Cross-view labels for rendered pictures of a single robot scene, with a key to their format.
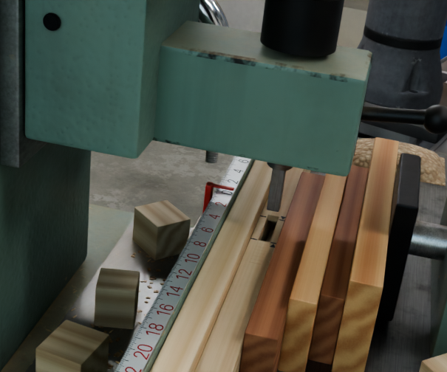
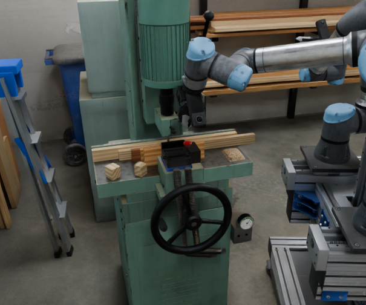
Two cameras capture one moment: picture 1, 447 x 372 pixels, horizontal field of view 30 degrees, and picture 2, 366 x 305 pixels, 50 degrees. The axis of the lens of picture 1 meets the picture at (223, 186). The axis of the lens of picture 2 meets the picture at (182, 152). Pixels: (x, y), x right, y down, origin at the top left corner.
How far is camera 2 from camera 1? 1.41 m
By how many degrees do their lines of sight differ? 58
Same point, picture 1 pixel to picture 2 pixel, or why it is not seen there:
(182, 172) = not seen: outside the picture
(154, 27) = (149, 104)
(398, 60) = (321, 144)
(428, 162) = (232, 155)
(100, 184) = not seen: outside the picture
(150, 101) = (150, 116)
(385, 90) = (316, 152)
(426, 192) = (222, 160)
